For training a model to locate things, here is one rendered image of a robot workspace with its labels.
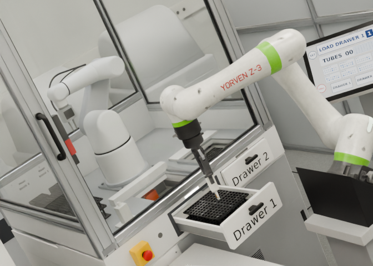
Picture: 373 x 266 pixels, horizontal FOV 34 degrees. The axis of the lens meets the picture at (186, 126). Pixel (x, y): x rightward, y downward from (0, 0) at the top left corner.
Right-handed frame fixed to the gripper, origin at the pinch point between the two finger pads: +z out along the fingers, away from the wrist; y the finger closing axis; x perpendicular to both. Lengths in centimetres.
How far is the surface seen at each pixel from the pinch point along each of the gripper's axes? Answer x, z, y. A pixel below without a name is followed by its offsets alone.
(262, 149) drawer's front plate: 33, 13, -38
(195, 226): -12.2, 15.4, -4.8
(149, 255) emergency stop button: -32.9, 15.1, -1.1
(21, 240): -86, 15, -81
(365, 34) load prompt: 96, -13, -38
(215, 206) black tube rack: -1.4, 12.8, -7.2
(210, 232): -8.7, 16.7, 3.2
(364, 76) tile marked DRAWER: 86, 1, -30
